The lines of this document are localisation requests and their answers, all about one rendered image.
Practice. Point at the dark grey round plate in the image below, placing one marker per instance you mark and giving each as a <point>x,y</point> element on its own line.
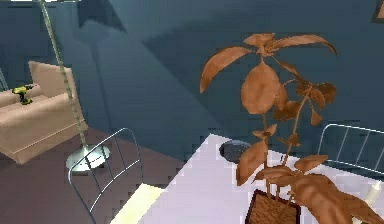
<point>233,150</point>

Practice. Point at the brown house plant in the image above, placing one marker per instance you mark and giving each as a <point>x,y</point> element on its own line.
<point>260,88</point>

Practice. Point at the white table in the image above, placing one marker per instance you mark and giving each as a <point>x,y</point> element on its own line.
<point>203,190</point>

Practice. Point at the silver floor lamp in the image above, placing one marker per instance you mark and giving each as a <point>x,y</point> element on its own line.
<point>87,156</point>

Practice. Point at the dark red plant pot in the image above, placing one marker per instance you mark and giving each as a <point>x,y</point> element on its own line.
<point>271,210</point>

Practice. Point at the beige sofa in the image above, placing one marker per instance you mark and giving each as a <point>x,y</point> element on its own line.
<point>40,116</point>

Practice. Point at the yellow and black drill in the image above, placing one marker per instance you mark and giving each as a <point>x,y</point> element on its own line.
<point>22,93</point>

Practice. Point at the white candle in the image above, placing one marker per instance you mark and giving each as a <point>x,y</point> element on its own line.
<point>370,196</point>

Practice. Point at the framed wall picture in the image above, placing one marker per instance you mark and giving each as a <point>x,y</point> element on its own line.
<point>379,11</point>

